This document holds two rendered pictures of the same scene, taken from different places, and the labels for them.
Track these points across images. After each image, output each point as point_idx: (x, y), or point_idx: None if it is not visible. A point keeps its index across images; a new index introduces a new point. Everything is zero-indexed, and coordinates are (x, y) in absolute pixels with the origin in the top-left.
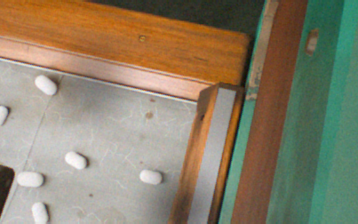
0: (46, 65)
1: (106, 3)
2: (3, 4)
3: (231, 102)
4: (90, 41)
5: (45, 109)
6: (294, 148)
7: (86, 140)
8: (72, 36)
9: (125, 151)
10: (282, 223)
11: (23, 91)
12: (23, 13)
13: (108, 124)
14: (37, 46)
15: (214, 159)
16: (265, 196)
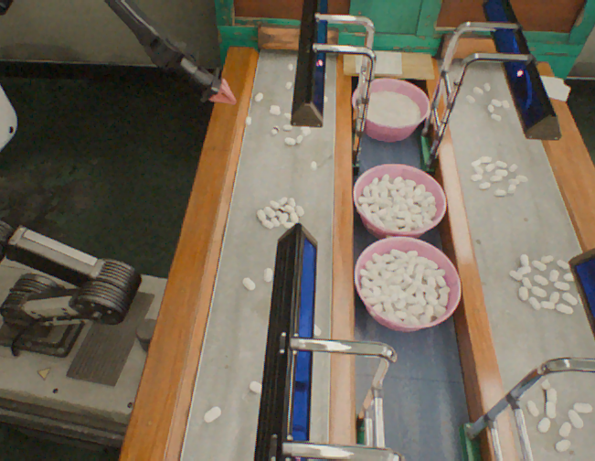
0: (249, 100)
1: (141, 259)
2: (223, 110)
3: (265, 25)
4: (238, 83)
5: (269, 99)
6: None
7: (280, 86)
8: (236, 89)
9: (281, 76)
10: None
11: (261, 106)
12: (227, 103)
13: (271, 81)
14: (242, 98)
15: (284, 26)
16: None
